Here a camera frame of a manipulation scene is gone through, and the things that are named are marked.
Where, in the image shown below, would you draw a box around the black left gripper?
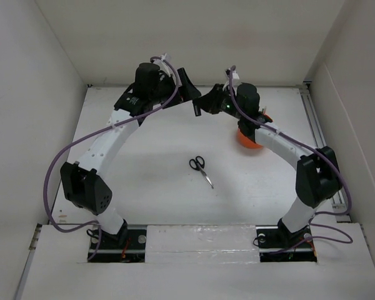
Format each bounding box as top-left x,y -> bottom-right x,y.
149,68 -> 200,109

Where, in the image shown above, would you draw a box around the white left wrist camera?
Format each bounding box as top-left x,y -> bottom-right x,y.
153,52 -> 171,68

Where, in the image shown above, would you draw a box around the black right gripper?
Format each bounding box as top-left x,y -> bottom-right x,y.
192,84 -> 245,120

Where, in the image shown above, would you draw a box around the black handled scissors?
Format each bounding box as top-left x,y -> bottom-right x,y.
189,156 -> 214,189

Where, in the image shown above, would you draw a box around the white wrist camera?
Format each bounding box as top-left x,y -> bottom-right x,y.
224,67 -> 240,87
153,52 -> 171,68

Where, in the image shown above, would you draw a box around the blue capped black highlighter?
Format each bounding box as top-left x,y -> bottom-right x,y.
192,100 -> 201,117

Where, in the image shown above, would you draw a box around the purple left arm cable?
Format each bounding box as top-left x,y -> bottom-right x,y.
42,55 -> 181,262

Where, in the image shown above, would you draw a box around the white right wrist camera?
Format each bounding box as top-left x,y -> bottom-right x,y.
224,67 -> 240,87

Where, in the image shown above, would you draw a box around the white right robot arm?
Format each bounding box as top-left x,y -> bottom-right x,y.
192,83 -> 343,246

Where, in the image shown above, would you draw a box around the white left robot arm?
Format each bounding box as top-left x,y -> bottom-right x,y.
60,61 -> 201,248

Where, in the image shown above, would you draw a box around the orange round desk organizer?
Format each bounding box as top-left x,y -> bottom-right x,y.
237,116 -> 263,149

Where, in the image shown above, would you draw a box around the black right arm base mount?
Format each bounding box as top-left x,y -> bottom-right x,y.
252,226 -> 318,263

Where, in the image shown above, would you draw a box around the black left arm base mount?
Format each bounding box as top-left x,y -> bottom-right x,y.
86,229 -> 147,263

